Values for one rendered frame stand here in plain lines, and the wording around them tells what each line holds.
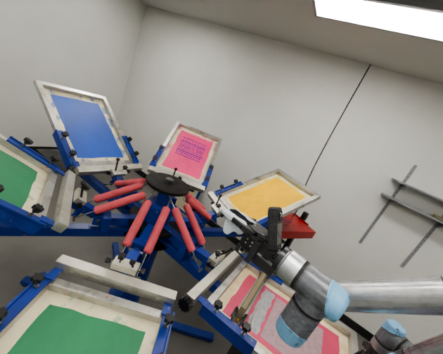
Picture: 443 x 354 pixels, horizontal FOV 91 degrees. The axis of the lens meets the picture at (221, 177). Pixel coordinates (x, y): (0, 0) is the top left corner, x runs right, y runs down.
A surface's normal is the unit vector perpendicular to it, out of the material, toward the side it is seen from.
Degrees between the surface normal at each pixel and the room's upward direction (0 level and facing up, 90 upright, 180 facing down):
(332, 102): 90
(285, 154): 90
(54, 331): 0
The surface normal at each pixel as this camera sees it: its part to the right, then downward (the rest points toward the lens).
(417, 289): -0.63, -0.59
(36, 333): 0.38, -0.88
